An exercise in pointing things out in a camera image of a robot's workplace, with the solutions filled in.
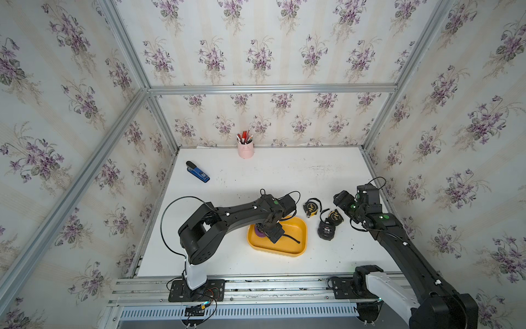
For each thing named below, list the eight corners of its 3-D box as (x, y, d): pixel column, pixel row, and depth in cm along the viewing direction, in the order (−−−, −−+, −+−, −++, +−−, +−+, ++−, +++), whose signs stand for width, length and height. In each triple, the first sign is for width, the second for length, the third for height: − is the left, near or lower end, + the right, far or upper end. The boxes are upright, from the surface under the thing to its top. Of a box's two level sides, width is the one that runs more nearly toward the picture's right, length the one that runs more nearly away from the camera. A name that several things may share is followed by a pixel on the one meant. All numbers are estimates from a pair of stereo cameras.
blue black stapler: (186, 170, 113) (183, 163, 109) (191, 166, 115) (188, 160, 110) (205, 184, 107) (203, 177, 103) (210, 179, 108) (208, 173, 104)
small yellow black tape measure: (307, 218, 93) (308, 214, 91) (300, 205, 98) (301, 202, 95) (323, 211, 96) (324, 208, 93) (314, 199, 100) (316, 196, 97)
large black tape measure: (319, 240, 87) (321, 237, 84) (316, 222, 92) (317, 218, 89) (335, 240, 87) (337, 237, 84) (330, 222, 92) (332, 218, 89)
